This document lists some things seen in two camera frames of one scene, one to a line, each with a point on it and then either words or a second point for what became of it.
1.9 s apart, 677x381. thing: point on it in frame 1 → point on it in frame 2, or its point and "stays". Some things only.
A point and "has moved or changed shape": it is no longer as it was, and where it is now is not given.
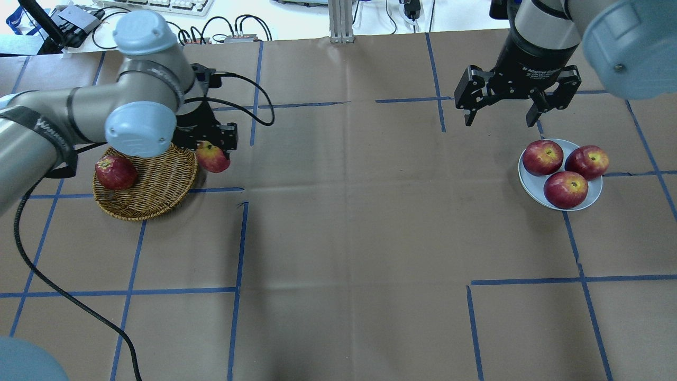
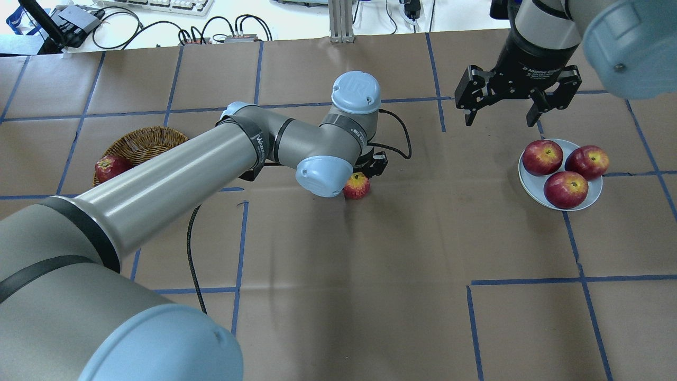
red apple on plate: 565,190 stays
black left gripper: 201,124 → 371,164
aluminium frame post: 340,16 stays
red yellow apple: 211,157 has moved or changed shape
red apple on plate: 542,157 stays
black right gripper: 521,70 stays
